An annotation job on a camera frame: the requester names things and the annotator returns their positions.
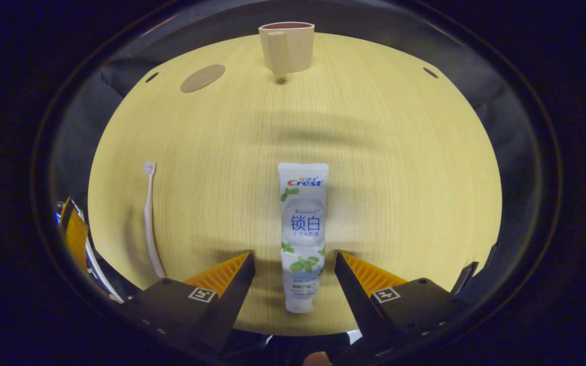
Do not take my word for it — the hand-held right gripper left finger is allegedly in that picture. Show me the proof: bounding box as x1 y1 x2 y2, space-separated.
120 252 256 351

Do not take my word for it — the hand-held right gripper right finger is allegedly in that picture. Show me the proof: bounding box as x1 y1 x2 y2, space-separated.
334 252 469 351

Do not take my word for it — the white toothbrush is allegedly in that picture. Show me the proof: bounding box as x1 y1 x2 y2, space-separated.
142 161 167 279

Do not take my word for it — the white toothpaste tube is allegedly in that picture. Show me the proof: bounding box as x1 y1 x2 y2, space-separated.
277 162 330 314

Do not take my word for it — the brown round coaster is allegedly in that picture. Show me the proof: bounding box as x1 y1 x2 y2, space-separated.
180 64 226 94

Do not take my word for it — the beige cup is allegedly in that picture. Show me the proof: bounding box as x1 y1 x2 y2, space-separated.
258 22 316 77

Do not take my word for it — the wooden desktop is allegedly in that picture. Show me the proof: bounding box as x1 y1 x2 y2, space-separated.
88 32 503 337

